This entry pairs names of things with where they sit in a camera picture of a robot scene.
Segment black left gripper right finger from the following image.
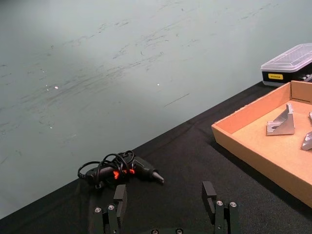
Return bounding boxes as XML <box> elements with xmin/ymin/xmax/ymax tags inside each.
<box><xmin>201</xmin><ymin>181</ymin><xmax>241</xmax><ymax>234</ymax></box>

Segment black corded tool orange parts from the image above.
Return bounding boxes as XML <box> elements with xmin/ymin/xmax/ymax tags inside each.
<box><xmin>77</xmin><ymin>150</ymin><xmax>165</xmax><ymax>192</ymax></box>

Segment plain pale wall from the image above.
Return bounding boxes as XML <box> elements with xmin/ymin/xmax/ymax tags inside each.
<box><xmin>0</xmin><ymin>0</ymin><xmax>312</xmax><ymax>219</ymax></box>

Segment black table cloth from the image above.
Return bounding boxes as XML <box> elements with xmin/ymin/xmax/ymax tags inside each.
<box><xmin>0</xmin><ymin>81</ymin><xmax>312</xmax><ymax>234</ymax></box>

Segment shallow brown cardboard tray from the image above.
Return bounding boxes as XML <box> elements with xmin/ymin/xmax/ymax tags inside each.
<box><xmin>211</xmin><ymin>80</ymin><xmax>312</xmax><ymax>209</ymax></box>

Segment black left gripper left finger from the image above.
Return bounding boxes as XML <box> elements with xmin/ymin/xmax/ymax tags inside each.
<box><xmin>94</xmin><ymin>184</ymin><xmax>128</xmax><ymax>234</ymax></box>

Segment clear plastic case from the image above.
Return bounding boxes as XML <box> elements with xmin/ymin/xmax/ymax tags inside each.
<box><xmin>260</xmin><ymin>42</ymin><xmax>312</xmax><ymax>87</ymax></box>

